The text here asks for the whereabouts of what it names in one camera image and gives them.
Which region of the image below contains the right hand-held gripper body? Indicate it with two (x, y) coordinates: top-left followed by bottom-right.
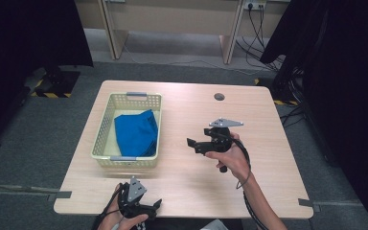
(200, 118), (244, 155)

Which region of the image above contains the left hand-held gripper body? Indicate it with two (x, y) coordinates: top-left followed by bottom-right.
(118, 175), (156, 219)

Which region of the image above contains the blue t-shirt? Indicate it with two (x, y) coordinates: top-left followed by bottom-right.
(113, 109), (159, 157)

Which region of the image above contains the pale yellow plastic basket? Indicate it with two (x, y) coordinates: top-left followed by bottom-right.
(90, 91), (163, 170)

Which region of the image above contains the person's right hand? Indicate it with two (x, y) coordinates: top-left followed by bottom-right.
(205, 132), (252, 183)

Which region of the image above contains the white sheet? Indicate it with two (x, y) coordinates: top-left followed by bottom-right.
(200, 218), (228, 230)

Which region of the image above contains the grey tape strip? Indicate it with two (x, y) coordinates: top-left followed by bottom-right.
(297, 197), (322, 213)
(47, 190), (73, 202)

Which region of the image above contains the black stand base striped edge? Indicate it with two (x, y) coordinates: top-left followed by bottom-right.
(23, 65), (81, 100)
(253, 78), (300, 107)

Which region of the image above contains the beige wooden desk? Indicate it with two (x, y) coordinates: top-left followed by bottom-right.
(74, 0), (291, 65)

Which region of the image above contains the black curtain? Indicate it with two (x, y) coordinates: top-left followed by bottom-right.
(0, 0), (94, 152)
(260, 0), (368, 230)

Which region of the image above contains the white power socket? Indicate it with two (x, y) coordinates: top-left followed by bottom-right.
(242, 0), (267, 11)

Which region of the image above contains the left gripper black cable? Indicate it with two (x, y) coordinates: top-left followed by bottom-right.
(92, 183), (126, 230)

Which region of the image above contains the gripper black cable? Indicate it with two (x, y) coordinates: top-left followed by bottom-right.
(92, 183), (126, 230)
(217, 132), (271, 230)

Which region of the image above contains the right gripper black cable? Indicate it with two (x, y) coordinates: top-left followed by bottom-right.
(217, 132), (271, 230)

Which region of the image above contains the white floor cable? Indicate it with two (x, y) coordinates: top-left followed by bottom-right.
(123, 44), (260, 76)

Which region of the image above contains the tangle of black cables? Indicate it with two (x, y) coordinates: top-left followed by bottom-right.
(235, 3), (308, 128)

